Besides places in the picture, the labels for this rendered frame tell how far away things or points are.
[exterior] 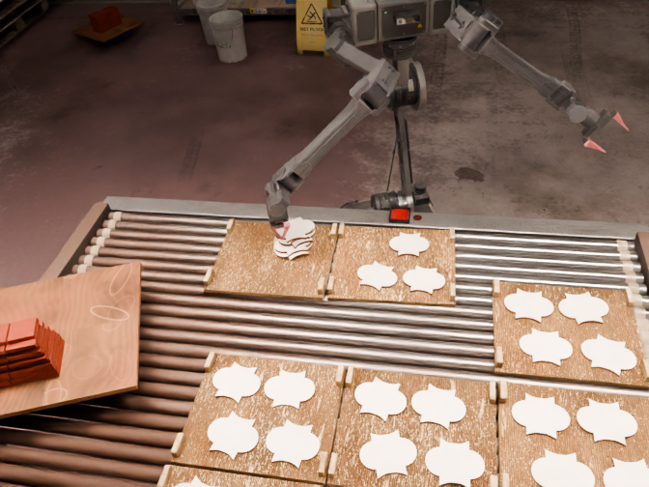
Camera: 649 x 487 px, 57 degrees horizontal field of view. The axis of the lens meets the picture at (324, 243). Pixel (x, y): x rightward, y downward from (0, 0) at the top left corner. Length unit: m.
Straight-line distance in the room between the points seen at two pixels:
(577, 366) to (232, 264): 1.14
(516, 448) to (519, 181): 2.57
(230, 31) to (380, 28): 3.26
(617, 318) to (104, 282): 1.59
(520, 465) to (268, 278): 0.97
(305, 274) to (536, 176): 2.35
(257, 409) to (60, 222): 2.74
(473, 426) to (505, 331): 0.34
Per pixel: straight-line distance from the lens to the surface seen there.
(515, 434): 1.69
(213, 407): 1.76
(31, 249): 4.11
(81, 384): 1.81
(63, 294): 2.08
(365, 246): 2.11
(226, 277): 2.08
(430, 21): 2.45
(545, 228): 2.27
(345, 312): 1.93
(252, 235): 2.21
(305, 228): 2.11
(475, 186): 3.93
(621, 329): 1.98
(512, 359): 1.82
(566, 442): 1.71
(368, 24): 2.38
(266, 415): 1.72
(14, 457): 1.93
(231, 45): 5.59
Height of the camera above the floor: 2.38
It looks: 43 degrees down
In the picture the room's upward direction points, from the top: 6 degrees counter-clockwise
